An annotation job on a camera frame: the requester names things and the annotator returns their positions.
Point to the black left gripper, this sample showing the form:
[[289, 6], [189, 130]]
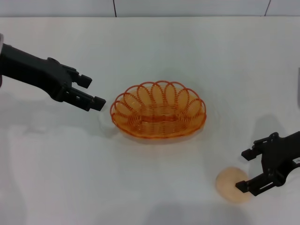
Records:
[[35, 70]]

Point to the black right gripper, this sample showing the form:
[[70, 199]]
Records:
[[281, 154]]

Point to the round tan bread bun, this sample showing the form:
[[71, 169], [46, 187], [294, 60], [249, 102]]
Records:
[[227, 180]]

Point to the orange woven plastic basket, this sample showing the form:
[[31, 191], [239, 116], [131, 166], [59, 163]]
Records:
[[157, 120]]

